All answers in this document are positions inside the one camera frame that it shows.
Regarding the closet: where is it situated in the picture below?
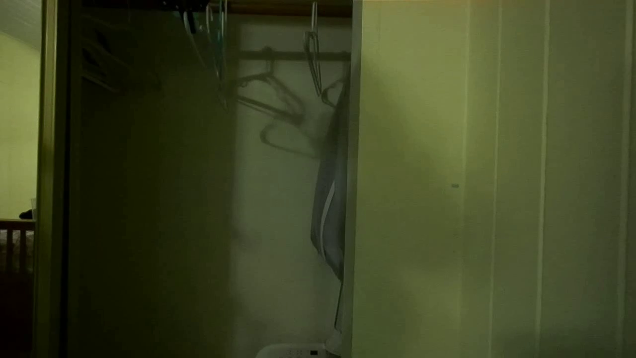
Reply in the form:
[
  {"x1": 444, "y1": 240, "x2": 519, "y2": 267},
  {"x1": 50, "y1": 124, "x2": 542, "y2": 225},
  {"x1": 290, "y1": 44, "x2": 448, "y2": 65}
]
[{"x1": 33, "y1": 0, "x2": 636, "y2": 358}]

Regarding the white closet door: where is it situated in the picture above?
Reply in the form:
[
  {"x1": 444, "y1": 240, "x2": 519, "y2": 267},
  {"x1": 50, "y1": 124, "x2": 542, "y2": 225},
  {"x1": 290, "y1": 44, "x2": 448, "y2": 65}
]
[{"x1": 341, "y1": 0, "x2": 636, "y2": 358}]

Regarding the teal plastic hanger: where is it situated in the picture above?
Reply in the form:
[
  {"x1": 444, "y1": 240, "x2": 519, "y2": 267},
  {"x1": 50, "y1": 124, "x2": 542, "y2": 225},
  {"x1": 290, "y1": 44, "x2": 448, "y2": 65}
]
[{"x1": 206, "y1": 0, "x2": 230, "y2": 111}]

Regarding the white appliance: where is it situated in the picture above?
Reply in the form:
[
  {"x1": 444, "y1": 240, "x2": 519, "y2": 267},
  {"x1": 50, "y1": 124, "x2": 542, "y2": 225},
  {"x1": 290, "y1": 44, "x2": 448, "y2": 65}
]
[{"x1": 255, "y1": 330, "x2": 344, "y2": 358}]

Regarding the wooden closet rod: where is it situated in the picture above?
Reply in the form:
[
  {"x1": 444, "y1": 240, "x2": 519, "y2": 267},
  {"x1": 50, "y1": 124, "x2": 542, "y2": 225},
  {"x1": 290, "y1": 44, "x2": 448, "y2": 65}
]
[{"x1": 164, "y1": 0, "x2": 353, "y2": 18}]

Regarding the wooden bed frame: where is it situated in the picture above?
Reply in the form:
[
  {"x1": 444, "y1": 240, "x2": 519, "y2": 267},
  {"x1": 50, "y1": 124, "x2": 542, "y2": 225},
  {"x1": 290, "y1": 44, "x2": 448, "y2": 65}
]
[{"x1": 0, "y1": 218, "x2": 36, "y2": 358}]

